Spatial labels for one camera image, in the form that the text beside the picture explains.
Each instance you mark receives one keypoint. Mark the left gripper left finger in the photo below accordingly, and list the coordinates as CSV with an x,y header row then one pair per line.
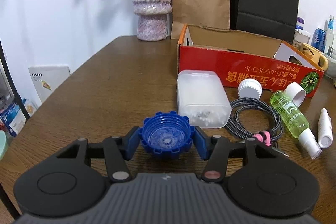
x,y
118,150

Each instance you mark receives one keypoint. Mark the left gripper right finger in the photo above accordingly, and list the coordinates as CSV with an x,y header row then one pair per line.
x,y
215,152

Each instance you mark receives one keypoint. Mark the blue ribbed plastic cap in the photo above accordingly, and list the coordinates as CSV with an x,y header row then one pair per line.
x,y
166,135

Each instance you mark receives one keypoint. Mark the translucent cotton swab box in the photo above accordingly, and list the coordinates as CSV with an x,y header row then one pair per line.
x,y
202,98

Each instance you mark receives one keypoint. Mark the green spray bottle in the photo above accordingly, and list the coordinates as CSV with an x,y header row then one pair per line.
x,y
295,122

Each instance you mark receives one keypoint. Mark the white ribbed bottle cap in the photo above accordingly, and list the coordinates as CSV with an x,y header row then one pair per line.
x,y
250,88

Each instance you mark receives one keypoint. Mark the white cylindrical cap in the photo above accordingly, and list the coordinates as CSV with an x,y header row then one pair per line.
x,y
296,93

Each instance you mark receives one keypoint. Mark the red orange cardboard box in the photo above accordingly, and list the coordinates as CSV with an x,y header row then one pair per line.
x,y
237,55

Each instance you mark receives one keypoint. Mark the white booklet on floor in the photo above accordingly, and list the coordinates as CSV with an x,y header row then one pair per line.
x,y
47,78

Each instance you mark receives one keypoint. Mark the blue white boxes on floor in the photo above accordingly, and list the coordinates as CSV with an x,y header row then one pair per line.
x,y
13,119

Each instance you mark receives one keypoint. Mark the small white bottle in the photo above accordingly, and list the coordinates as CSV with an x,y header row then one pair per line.
x,y
325,130

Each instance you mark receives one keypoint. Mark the black metal stand leg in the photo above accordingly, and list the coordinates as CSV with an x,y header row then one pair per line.
x,y
17,97

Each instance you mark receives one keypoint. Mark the yellow bear mug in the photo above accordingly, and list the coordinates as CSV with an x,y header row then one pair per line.
x,y
315,55

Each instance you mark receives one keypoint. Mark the clear food storage jar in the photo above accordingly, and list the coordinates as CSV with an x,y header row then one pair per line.
x,y
300,36

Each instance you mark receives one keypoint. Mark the purple white small container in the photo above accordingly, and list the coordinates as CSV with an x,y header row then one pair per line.
x,y
300,23

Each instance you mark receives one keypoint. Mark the black paper bag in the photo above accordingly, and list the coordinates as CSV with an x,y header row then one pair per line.
x,y
272,18

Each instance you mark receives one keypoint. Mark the clear glass bottle blue label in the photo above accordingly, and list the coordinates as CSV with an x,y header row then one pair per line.
x,y
329,37

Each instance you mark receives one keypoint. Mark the purple textured vase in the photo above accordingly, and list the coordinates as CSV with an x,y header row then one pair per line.
x,y
152,19

